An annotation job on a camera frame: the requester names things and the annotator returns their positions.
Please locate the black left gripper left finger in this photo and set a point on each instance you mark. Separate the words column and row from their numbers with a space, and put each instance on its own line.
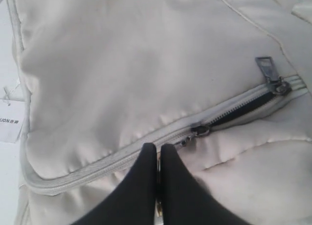
column 133, row 201

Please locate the white paper hang tag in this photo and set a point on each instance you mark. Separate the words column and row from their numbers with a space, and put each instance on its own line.
column 12, row 112

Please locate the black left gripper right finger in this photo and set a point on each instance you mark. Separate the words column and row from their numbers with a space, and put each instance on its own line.
column 184, row 201

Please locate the cream duffel bag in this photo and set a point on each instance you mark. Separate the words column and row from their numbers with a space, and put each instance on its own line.
column 227, row 82

